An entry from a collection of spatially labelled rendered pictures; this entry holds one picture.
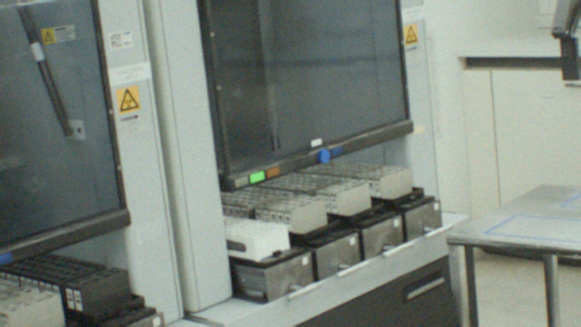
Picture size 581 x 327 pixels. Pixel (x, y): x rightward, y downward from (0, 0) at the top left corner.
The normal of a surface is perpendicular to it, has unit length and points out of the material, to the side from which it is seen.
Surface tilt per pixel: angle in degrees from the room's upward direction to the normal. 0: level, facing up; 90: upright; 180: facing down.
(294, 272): 90
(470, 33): 90
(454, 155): 90
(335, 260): 90
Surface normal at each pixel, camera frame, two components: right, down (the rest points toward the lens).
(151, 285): 0.72, 0.07
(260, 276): -0.69, 0.22
